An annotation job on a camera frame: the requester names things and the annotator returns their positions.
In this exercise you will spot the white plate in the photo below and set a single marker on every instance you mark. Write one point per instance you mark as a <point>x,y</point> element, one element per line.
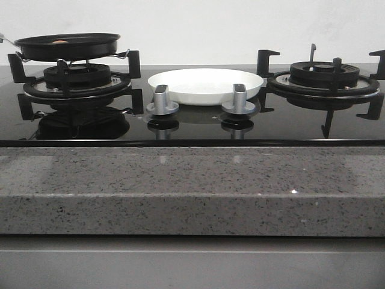
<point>205,86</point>

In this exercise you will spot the black frying pan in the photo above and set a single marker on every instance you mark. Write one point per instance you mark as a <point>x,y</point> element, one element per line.
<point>81,46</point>

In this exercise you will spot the silver left stove knob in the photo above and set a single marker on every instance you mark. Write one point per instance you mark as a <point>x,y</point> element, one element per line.
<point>162,105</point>

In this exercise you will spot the silver stove knob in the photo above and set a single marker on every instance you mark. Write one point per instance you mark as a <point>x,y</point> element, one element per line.
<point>162,105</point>
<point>239,105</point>

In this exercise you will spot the silver right stove knob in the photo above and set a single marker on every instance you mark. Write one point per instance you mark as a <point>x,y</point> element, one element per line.
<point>239,105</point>

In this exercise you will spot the black glass cooktop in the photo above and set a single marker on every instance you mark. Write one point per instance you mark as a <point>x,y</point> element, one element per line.
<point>279,120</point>

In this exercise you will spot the right black pan support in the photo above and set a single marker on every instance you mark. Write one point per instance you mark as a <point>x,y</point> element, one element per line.
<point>266,61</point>

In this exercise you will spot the black pan support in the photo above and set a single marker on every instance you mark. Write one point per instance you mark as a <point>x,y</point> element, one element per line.
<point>133,64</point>
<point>266,61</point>

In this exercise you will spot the left black gas burner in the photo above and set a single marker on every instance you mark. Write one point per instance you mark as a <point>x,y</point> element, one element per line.
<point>81,81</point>

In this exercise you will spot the black gas burner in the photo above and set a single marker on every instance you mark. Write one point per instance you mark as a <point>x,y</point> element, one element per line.
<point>324,80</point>
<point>81,81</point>

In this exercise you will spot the right black gas burner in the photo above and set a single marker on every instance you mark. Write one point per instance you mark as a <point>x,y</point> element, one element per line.
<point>324,80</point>

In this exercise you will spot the left black pan support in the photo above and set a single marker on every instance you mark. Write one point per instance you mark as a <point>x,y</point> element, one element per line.
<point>133,64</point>

